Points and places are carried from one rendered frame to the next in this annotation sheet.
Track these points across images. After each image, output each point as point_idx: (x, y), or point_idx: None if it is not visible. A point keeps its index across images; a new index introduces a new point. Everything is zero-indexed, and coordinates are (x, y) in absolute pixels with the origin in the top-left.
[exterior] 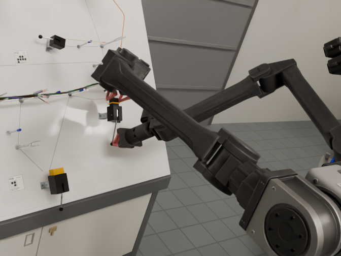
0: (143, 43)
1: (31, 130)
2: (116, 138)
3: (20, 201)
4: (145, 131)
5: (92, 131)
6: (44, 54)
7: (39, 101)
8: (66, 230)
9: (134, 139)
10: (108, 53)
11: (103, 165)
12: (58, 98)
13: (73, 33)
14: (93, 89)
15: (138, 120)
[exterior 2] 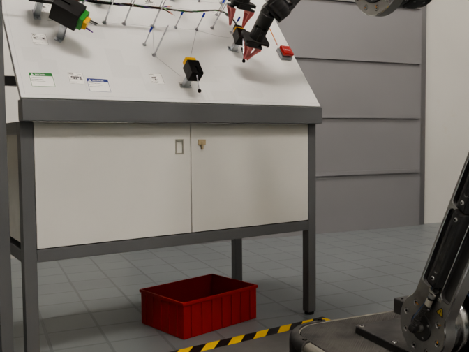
0: None
1: (164, 47)
2: (245, 49)
3: (161, 91)
4: (263, 13)
5: (223, 58)
6: (168, 1)
7: (168, 29)
8: (217, 150)
9: (257, 31)
10: None
11: (240, 84)
12: (185, 31)
13: None
14: (218, 30)
15: (271, 59)
